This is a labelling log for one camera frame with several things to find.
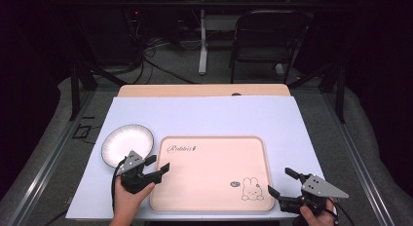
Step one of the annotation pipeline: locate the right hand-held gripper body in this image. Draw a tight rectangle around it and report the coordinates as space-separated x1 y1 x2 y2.
278 172 351 217

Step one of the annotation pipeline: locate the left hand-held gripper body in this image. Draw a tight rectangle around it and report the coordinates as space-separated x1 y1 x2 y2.
120 150 163 195

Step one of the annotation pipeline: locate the white plate with dark rim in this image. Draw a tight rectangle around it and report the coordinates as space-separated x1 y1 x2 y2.
100 124 156 169

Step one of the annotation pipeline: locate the person's right hand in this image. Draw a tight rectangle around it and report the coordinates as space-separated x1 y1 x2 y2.
299 200 339 226

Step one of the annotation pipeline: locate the person's left hand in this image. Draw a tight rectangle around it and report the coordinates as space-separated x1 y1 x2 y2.
111 178 156 219

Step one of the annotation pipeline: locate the pink tray with rabbit print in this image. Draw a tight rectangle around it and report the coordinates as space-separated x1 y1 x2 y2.
149 135 277 212

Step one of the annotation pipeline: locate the pale blue table mat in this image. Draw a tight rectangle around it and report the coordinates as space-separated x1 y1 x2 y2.
65 95 326 220

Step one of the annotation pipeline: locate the wooden table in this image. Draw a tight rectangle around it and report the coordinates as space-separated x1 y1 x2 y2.
116 83 292 98

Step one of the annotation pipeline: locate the black metal stand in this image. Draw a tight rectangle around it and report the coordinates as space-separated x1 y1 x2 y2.
68 56 127 122
286 55 347 125

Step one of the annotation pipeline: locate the black folding chair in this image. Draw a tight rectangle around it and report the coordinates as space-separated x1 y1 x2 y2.
229 9 310 86

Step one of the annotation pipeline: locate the white desk leg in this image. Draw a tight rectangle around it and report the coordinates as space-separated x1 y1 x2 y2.
198 9 209 76

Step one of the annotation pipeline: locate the black equipment cabinet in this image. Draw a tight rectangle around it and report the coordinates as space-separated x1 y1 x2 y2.
77 5 144 66

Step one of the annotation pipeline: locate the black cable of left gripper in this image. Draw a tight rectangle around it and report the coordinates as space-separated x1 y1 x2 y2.
111 157 128 212

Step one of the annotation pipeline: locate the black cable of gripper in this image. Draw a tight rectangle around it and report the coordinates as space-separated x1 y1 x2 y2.
324 198 357 226
111 157 128 212

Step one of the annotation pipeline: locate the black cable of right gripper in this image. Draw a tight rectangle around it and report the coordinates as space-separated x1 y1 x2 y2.
324 198 357 226

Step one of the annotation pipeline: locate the aluminium floor rail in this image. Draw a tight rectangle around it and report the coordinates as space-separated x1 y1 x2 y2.
320 92 397 226
6 89 95 226

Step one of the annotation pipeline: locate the bundle of floor cables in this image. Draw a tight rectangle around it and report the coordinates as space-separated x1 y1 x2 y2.
129 11 198 86

